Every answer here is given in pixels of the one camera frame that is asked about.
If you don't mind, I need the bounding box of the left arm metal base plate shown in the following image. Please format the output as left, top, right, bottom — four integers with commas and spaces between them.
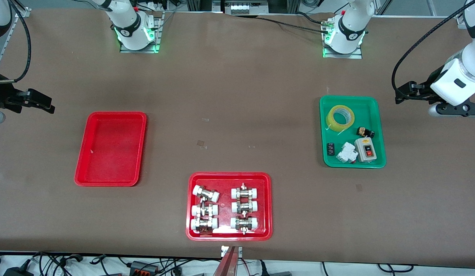
323, 45, 363, 59

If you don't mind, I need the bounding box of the black orange power box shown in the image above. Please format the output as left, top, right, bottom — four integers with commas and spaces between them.
129, 261, 160, 275

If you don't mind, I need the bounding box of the red tray holding valves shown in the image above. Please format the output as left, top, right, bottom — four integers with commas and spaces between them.
186, 172, 273, 242

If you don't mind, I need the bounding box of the yellow tape roll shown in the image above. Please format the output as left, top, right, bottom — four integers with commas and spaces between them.
326, 105, 355, 133

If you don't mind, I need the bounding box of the empty red plastic tray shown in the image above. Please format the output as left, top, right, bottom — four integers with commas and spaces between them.
74, 111, 147, 187

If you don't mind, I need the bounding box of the short black table cable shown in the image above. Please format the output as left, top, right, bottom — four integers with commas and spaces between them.
297, 11, 332, 25

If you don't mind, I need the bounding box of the small silver metal bracket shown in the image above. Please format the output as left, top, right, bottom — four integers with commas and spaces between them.
221, 245, 243, 258

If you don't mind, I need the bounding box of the black power adapter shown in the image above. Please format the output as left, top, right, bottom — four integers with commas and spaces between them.
3, 266, 34, 276

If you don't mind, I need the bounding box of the green plastic tray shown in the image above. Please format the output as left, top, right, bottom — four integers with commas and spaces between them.
319, 95, 387, 169

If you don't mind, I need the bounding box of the grey push button switch box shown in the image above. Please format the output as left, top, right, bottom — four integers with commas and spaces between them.
354, 137, 378, 163

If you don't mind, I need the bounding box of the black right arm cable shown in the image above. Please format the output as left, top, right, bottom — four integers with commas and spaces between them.
0, 0, 32, 84

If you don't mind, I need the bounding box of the brass valve with white ends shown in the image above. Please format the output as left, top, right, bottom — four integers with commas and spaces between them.
191, 203, 219, 218
231, 199, 258, 214
193, 185, 220, 203
231, 183, 259, 200
230, 216, 258, 234
191, 217, 219, 233

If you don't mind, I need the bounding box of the white circuit breaker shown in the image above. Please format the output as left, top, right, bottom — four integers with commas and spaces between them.
336, 142, 357, 164

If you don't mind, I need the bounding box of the red metal bar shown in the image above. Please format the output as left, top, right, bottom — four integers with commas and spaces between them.
213, 245, 239, 276

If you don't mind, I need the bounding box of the long black table cable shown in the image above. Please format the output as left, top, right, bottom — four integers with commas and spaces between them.
257, 16, 330, 34

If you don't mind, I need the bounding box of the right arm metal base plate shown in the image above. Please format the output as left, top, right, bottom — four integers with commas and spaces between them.
120, 11, 162, 53

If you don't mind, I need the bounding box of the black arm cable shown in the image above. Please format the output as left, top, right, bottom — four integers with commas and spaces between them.
0, 0, 32, 84
392, 0, 475, 101

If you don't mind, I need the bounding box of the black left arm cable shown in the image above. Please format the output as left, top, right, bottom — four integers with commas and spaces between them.
392, 0, 475, 101

